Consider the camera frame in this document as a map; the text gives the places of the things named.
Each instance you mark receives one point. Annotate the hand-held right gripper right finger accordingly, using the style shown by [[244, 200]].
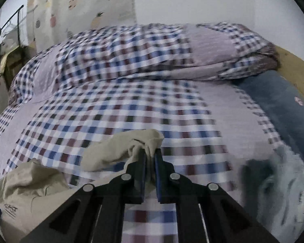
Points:
[[158, 182]]

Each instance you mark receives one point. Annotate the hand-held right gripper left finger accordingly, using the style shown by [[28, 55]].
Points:
[[142, 182]]

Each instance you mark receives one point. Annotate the beige pants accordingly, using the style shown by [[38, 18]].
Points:
[[109, 151]]

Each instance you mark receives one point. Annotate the black clothes rack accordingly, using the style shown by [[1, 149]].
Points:
[[20, 25]]

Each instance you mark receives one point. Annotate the checkered bed sheet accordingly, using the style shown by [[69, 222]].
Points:
[[141, 111]]

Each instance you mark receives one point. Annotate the checkered quilt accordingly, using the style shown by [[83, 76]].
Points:
[[141, 53]]

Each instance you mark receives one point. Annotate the light blue cloth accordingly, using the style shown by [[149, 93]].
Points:
[[288, 182]]

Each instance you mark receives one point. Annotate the cardboard box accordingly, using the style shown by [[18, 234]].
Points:
[[14, 65]]

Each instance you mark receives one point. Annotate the yellow cloth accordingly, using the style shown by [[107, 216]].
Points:
[[4, 60]]

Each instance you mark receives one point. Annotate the wooden bed frame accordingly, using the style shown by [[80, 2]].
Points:
[[296, 65]]

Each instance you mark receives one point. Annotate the pineapple print wall cloth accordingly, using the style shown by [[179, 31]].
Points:
[[81, 5]]

